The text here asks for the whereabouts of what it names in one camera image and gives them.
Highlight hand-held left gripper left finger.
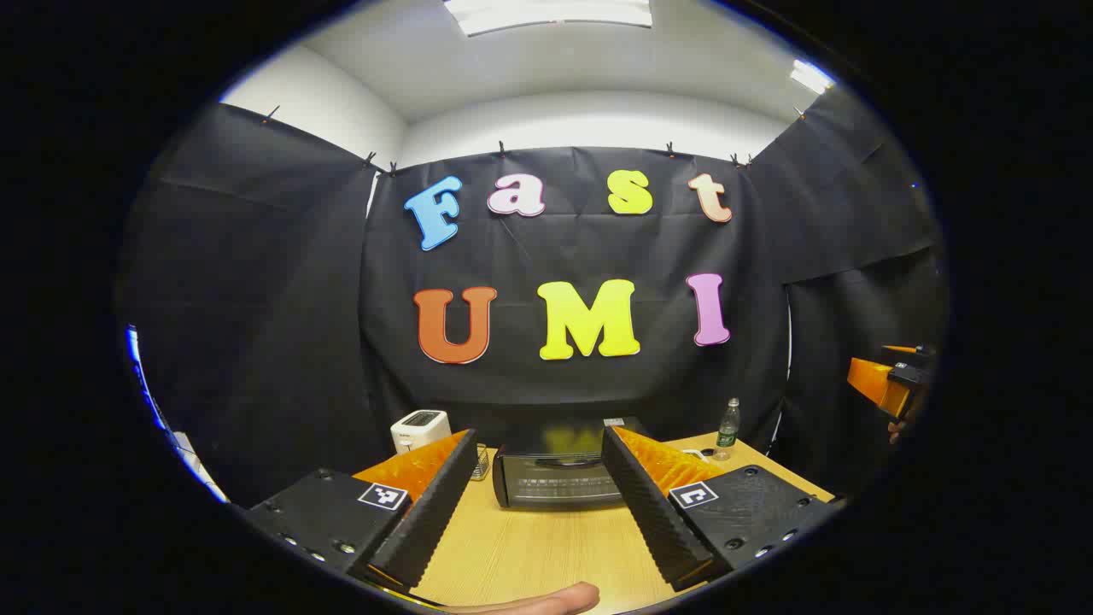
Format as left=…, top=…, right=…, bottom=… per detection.
left=243, top=429, right=479, bottom=592

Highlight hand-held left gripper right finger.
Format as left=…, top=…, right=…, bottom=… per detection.
left=600, top=425, right=842, bottom=592

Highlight black electric oven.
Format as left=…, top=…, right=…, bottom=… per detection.
left=493, top=417, right=650, bottom=511

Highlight white toaster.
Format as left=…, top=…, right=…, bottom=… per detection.
left=390, top=410, right=452, bottom=455

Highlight clear plastic water bottle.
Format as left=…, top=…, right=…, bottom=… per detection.
left=716, top=397, right=741, bottom=462

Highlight black backdrop cloth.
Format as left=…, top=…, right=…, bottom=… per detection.
left=115, top=85, right=949, bottom=513

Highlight small ceiling light panel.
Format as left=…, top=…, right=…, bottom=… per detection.
left=790, top=58, right=836, bottom=95

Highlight large ceiling light panel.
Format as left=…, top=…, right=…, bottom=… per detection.
left=442, top=0, right=654, bottom=37

